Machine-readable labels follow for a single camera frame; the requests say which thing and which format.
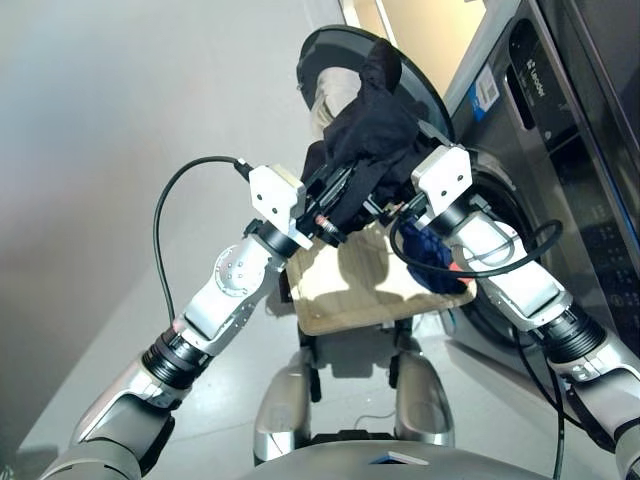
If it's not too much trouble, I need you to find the navy blue garment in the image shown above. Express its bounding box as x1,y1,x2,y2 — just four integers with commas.
399,214,469,297

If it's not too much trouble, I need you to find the black garment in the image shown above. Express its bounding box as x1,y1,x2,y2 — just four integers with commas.
299,38,427,239

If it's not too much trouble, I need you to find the orange-red garment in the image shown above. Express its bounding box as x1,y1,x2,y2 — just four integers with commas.
447,262,474,287

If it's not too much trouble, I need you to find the pale woven basket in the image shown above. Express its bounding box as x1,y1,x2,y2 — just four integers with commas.
287,219,479,338

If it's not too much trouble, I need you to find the grey washing machine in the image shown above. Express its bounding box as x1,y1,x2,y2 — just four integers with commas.
439,0,640,431

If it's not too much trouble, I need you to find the small blue washer label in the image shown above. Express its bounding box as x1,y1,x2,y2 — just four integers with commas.
469,64,502,122

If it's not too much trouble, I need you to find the brown wheeled stool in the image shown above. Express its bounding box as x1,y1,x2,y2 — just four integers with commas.
277,269,422,402

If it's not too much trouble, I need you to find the silver robot leg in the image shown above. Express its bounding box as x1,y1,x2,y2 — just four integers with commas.
392,344,457,449
252,349,319,464

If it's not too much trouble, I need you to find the dark stacked dryer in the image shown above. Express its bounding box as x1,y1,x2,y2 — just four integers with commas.
537,0,640,281

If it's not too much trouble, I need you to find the silver robot torso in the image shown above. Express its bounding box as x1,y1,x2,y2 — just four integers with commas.
254,439,621,480

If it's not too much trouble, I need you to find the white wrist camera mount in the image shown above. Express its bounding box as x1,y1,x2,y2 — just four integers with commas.
248,163,314,252
409,144,474,219

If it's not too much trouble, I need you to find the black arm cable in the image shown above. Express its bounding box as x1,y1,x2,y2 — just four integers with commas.
389,214,567,480
153,155,252,322

